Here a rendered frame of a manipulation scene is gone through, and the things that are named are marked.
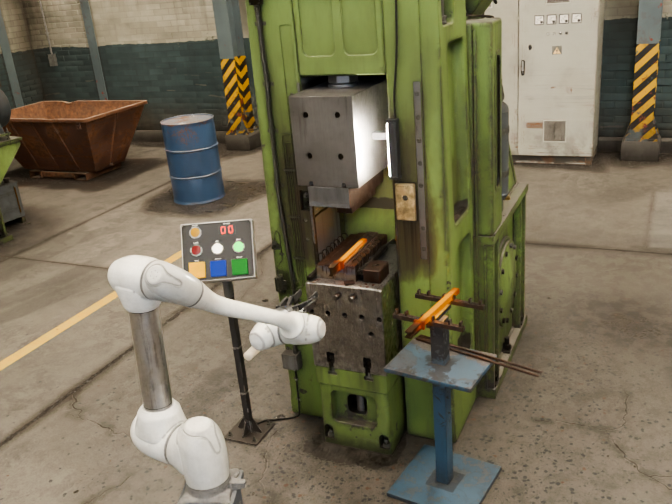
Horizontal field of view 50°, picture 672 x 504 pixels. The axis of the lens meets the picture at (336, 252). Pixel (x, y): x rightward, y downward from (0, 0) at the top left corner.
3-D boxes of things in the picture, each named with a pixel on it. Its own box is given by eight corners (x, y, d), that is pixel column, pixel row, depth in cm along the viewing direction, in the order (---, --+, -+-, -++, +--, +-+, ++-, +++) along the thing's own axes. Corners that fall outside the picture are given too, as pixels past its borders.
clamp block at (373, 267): (380, 284, 325) (379, 271, 322) (363, 282, 328) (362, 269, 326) (389, 273, 335) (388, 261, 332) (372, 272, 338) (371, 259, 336)
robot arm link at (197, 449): (208, 497, 240) (198, 442, 232) (170, 480, 249) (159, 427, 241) (240, 469, 252) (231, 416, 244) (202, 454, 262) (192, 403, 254)
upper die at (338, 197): (350, 208, 317) (348, 188, 313) (309, 206, 325) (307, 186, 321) (383, 181, 352) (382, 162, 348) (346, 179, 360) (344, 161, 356)
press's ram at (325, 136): (377, 189, 308) (370, 95, 293) (297, 185, 323) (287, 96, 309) (408, 163, 343) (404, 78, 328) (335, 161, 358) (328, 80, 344)
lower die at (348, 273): (356, 281, 330) (354, 264, 326) (317, 277, 338) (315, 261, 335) (387, 248, 365) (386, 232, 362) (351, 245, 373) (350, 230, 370)
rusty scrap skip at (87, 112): (99, 188, 878) (84, 119, 847) (-10, 182, 957) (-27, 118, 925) (160, 162, 978) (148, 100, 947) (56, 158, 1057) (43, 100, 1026)
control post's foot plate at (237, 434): (257, 447, 370) (255, 432, 367) (221, 439, 379) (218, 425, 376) (277, 423, 388) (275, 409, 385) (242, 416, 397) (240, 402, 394)
